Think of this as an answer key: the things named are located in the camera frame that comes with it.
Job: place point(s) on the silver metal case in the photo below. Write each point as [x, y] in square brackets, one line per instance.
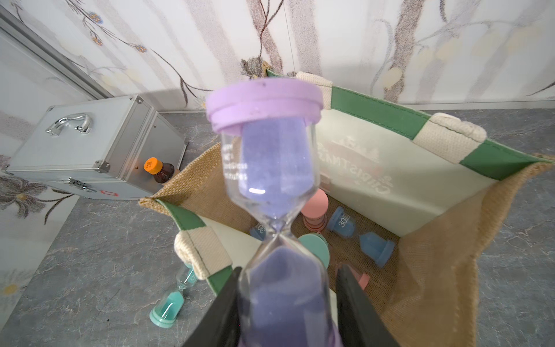
[97, 149]

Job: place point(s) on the brown bottle orange cap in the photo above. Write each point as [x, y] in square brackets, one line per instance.
[162, 172]

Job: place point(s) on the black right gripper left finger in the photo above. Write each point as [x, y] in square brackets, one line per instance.
[220, 326]

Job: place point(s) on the green burlap canvas bag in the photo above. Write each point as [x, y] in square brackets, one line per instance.
[435, 185]

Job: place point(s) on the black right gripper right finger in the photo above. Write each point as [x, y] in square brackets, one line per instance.
[358, 322]

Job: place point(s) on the purple hourglass front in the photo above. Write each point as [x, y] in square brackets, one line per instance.
[269, 160]

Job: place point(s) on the teal hourglass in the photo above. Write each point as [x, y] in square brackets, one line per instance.
[318, 246]
[165, 313]

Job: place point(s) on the pink hourglass in bag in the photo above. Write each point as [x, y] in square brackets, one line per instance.
[315, 212]

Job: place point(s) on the teal hourglass middle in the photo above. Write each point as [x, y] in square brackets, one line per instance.
[318, 246]

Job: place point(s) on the blue hourglass in bag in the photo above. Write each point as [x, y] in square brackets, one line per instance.
[371, 244]

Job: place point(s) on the aluminium corner frame post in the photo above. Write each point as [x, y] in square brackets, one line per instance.
[17, 30]

